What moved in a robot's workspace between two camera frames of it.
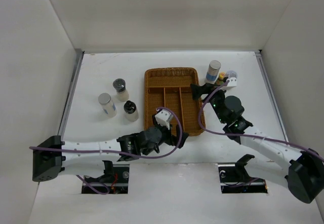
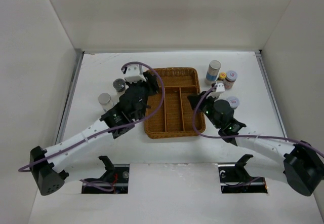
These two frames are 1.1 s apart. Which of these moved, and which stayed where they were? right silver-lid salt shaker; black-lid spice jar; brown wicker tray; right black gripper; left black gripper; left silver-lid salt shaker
Moved: right black gripper; left black gripper
Stayed: brown wicker tray; right silver-lid salt shaker; black-lid spice jar; left silver-lid salt shaker
